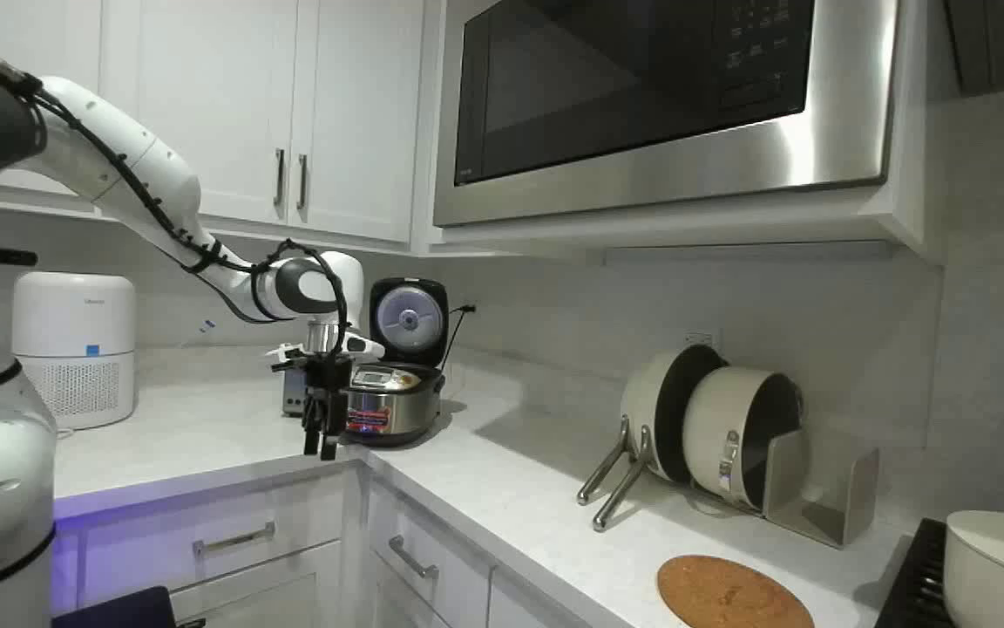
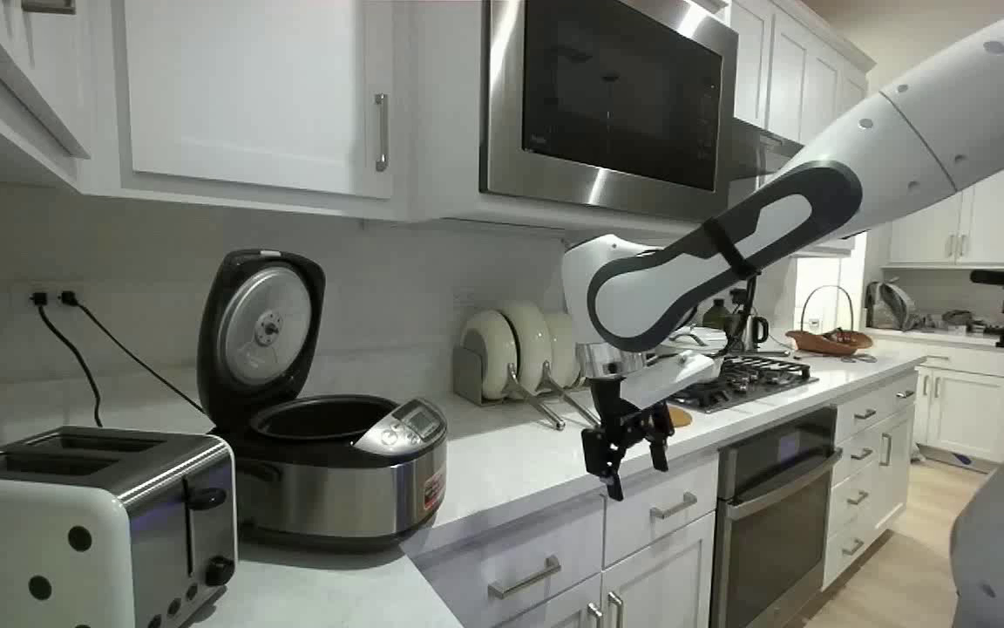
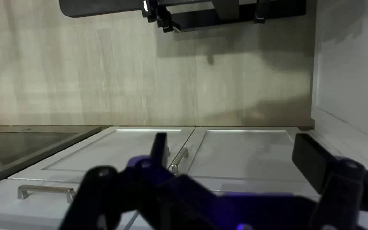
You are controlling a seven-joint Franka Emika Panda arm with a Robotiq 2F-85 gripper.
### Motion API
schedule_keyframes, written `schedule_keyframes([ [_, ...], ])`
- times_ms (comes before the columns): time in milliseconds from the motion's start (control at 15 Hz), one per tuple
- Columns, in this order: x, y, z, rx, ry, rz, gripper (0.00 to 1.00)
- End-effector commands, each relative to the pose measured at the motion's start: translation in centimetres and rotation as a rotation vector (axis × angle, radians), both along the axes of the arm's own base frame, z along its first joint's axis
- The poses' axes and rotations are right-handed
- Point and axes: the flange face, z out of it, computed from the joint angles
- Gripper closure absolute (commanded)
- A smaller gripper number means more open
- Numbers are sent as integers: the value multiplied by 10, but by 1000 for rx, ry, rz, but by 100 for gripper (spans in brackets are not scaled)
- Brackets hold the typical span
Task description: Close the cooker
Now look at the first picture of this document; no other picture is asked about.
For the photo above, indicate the beige metal pan rack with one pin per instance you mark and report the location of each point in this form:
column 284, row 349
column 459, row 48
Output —
column 856, row 500

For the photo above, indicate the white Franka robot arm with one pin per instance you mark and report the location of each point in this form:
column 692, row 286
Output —
column 121, row 151

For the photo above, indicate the cream frying pan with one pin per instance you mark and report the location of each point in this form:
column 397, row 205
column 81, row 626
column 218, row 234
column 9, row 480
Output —
column 643, row 407

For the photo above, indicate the cream saucepan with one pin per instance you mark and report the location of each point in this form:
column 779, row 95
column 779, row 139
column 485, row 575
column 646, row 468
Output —
column 718, row 439

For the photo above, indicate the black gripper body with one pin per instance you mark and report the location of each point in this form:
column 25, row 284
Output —
column 326, row 390

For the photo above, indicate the black stove top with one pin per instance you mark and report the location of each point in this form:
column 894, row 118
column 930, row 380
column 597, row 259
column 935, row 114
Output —
column 917, row 587

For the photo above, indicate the silver drawer pull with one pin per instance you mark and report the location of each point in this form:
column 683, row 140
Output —
column 234, row 537
column 412, row 558

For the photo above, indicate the dark blue object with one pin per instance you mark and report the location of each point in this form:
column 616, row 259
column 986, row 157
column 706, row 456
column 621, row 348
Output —
column 121, row 607

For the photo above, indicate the round cork trivet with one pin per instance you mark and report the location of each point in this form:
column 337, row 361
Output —
column 729, row 594

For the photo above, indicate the silver rice cooker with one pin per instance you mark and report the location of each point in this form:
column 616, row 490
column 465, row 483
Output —
column 406, row 396

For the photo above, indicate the stainless steel microwave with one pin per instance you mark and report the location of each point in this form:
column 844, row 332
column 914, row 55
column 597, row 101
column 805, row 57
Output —
column 664, row 106

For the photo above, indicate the white drawer front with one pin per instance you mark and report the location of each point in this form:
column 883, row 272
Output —
column 154, row 543
column 455, row 587

